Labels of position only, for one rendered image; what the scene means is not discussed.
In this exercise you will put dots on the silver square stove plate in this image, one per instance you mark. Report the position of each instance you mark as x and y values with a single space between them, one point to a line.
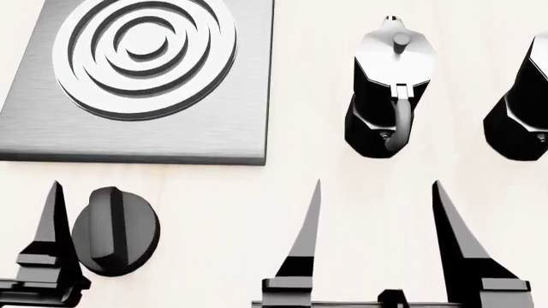
141 138

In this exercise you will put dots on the black round stove knob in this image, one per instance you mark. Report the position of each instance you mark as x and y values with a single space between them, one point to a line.
128 231

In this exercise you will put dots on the black and silver moka pot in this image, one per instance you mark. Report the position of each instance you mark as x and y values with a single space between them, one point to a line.
372 96
522 106

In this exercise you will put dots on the silver spiral burner coil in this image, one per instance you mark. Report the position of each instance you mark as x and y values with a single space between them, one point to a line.
145 106

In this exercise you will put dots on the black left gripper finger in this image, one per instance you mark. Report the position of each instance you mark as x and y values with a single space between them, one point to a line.
51 244

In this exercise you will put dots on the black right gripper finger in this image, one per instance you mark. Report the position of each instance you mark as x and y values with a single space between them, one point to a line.
479 276
299 272

